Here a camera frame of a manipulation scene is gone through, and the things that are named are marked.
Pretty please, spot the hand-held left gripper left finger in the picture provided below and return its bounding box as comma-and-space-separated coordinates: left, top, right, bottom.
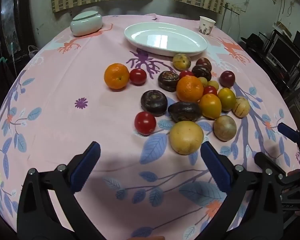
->
16, 141, 104, 240

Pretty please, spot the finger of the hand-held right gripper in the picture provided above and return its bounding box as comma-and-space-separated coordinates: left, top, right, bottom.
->
254, 152, 288, 182
277, 122, 300, 160

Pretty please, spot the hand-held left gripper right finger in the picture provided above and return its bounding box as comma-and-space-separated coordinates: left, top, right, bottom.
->
200, 141, 283, 240

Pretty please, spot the tan brown round fruit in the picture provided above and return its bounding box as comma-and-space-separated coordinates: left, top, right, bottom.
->
213, 115, 237, 142

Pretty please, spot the large pale yellow fruit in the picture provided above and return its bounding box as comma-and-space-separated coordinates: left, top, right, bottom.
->
169, 121, 204, 155

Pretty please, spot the striped pale pepino melon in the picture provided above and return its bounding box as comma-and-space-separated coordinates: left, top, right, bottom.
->
232, 97, 251, 118

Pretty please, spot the orange-yellow tomato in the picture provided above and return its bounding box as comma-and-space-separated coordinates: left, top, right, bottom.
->
199, 93, 222, 120

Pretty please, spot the yellow-green tomato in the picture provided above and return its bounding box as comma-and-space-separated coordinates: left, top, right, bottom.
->
217, 87, 237, 112

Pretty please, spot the dark red round tomato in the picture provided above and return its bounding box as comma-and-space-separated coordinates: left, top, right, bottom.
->
219, 71, 236, 88

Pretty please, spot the large orange tangerine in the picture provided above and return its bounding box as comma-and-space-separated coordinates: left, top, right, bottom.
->
176, 75, 204, 103

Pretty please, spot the small orange tangerine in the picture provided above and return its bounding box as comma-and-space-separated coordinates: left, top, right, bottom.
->
104, 63, 130, 90

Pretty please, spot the white oval plate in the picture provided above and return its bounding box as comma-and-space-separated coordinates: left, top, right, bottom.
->
124, 22, 208, 57

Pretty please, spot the grey appliance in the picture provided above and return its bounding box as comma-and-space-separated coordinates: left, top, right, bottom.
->
285, 84, 300, 130

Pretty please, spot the black metal desk rack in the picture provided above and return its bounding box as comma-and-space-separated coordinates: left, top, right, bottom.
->
259, 31, 300, 98

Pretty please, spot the pink printed tablecloth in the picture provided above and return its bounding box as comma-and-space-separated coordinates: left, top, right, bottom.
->
0, 14, 300, 240

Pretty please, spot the computer monitor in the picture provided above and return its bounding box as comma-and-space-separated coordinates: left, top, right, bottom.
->
270, 36, 300, 68

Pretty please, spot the black bag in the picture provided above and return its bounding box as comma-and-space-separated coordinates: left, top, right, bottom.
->
241, 33, 268, 53

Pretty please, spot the cardboard box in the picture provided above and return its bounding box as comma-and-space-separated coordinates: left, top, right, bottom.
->
272, 21, 293, 38

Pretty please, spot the speckled yellow round fruit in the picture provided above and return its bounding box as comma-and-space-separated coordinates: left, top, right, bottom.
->
172, 53, 191, 71

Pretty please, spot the clear plastic bag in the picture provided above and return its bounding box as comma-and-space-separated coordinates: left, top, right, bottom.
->
28, 45, 40, 58

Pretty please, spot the printed paper cup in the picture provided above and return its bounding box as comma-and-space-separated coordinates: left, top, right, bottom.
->
198, 16, 216, 36

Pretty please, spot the white lidded ceramic jar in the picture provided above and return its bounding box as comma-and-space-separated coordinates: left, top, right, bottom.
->
70, 9, 103, 37

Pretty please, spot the dark wooden cabinet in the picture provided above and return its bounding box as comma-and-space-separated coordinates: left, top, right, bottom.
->
0, 0, 38, 73

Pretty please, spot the white wall socket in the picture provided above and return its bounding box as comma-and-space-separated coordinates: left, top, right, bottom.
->
225, 4, 241, 14

